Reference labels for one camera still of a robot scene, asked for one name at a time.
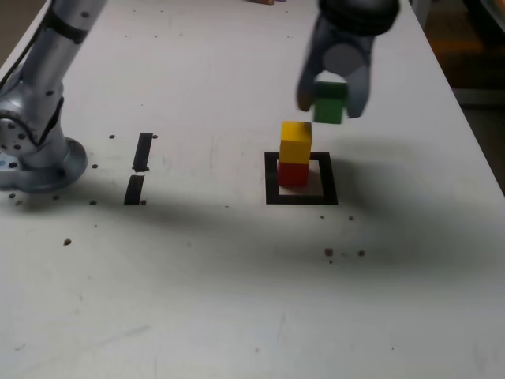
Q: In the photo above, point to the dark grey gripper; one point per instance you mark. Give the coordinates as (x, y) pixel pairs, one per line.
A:
(347, 38)

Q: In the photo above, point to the green cube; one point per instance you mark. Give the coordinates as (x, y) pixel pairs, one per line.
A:
(328, 110)

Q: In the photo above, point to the yellow cube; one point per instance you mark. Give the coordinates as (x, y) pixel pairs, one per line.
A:
(295, 148)

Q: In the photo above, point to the red cube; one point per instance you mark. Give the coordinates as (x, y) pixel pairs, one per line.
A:
(292, 175)

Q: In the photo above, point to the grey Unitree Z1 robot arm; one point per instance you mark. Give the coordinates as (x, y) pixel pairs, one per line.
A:
(43, 79)

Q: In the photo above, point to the black tape square outline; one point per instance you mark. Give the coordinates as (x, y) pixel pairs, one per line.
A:
(270, 185)

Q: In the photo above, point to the person's hand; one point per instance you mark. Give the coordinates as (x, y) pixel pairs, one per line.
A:
(262, 1)

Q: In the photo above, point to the black tape strip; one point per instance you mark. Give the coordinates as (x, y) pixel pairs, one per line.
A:
(142, 152)

